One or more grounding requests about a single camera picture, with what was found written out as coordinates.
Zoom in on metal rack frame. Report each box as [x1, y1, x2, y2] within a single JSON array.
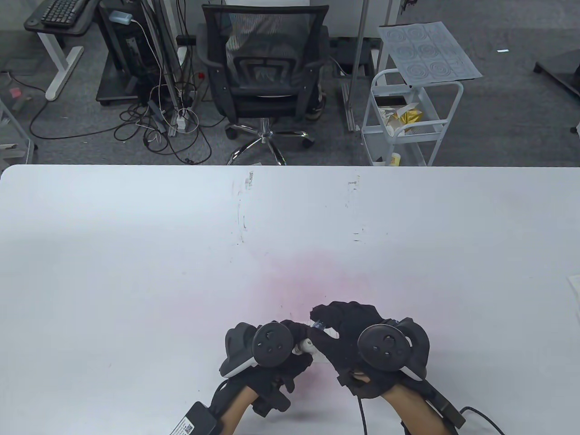
[[0, 97, 36, 165]]

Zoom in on circle pattern printed sheet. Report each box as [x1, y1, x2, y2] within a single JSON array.
[[378, 21, 484, 88]]

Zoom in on black left hand controller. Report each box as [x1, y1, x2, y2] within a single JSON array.
[[219, 321, 296, 379]]

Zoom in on black keyboard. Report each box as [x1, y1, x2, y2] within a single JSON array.
[[40, 0, 89, 26]]

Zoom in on black computer tower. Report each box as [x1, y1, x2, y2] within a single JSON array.
[[98, 0, 160, 103]]

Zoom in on black desk white legs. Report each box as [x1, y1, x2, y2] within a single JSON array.
[[24, 0, 101, 102]]

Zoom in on aluminium stand frame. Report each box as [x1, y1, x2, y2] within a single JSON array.
[[140, 0, 191, 137]]

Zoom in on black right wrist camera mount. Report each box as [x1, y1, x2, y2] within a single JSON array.
[[403, 376, 467, 430]]

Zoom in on person's left hand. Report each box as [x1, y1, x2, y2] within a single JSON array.
[[220, 319, 314, 416]]

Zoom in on tangle of floor cables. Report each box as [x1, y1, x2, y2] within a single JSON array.
[[29, 68, 214, 166]]

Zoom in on black equipment platform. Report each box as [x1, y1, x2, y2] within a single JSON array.
[[533, 48, 580, 98]]

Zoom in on person's right forearm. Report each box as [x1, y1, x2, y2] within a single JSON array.
[[380, 386, 450, 435]]

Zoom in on lined paper with black text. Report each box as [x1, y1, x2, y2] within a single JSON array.
[[312, 319, 339, 364]]

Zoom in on black mesh office chair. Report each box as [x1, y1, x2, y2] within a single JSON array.
[[198, 4, 332, 166]]

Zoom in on aluminium pole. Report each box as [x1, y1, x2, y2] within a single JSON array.
[[348, 0, 377, 132]]

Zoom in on black right hand controller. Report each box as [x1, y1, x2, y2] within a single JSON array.
[[357, 317, 431, 382]]

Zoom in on person's left forearm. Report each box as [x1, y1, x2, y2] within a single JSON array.
[[217, 385, 261, 435]]

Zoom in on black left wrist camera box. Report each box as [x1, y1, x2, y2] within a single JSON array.
[[169, 401, 219, 435]]

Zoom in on black hand controller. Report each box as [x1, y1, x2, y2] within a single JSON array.
[[219, 321, 296, 379], [357, 317, 431, 382]]

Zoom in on black floor box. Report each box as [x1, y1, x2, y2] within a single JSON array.
[[334, 38, 377, 76]]

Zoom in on white rolling cart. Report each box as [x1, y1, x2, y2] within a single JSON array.
[[361, 68, 464, 167]]

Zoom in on person's right hand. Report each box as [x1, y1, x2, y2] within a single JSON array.
[[307, 301, 429, 400]]

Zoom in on white paper sheet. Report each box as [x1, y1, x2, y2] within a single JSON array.
[[567, 275, 580, 314]]

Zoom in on white crumpled wrapper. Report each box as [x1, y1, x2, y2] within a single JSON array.
[[380, 104, 420, 133]]

